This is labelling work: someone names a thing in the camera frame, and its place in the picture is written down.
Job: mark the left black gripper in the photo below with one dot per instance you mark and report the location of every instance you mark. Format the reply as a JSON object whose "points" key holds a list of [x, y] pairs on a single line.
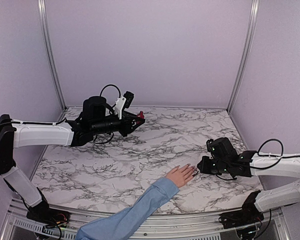
{"points": [[127, 118]]}

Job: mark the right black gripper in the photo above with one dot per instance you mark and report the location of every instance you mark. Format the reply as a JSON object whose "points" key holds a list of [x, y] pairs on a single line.
{"points": [[204, 167]]}

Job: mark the red nail polish bottle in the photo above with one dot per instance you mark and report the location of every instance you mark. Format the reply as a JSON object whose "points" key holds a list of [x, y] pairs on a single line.
{"points": [[141, 115]]}

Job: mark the blue sleeved forearm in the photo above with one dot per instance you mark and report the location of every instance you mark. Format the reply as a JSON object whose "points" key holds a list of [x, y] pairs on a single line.
{"points": [[122, 225]]}

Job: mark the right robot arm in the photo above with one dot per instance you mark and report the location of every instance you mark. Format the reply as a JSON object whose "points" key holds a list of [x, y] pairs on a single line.
{"points": [[254, 163]]}

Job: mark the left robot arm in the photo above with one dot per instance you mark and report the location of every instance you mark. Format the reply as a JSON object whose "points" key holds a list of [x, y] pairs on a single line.
{"points": [[97, 118]]}

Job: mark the mannequin hand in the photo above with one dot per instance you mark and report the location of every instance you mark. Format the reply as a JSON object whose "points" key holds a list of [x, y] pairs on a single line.
{"points": [[180, 176]]}

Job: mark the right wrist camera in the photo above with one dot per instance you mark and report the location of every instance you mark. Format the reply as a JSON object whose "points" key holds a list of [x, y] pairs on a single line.
{"points": [[209, 146]]}

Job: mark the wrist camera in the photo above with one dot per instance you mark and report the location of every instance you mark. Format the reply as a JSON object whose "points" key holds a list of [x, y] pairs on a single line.
{"points": [[209, 146], [123, 102]]}

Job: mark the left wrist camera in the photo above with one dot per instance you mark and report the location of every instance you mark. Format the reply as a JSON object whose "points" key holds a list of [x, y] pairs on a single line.
{"points": [[123, 102]]}

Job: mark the left aluminium frame post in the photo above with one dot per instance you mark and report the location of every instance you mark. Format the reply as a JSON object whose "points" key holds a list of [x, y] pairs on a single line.
{"points": [[49, 52]]}

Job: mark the aluminium frame post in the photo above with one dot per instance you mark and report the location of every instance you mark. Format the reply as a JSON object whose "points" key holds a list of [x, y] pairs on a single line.
{"points": [[49, 52], [248, 42]]}

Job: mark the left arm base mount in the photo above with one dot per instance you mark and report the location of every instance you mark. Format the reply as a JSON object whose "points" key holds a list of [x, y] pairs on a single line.
{"points": [[52, 218]]}

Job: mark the front aluminium rail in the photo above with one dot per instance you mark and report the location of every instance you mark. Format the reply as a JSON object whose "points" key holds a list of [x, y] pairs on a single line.
{"points": [[197, 226]]}

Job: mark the right aluminium frame post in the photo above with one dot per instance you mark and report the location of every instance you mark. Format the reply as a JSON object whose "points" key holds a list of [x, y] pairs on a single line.
{"points": [[248, 42]]}

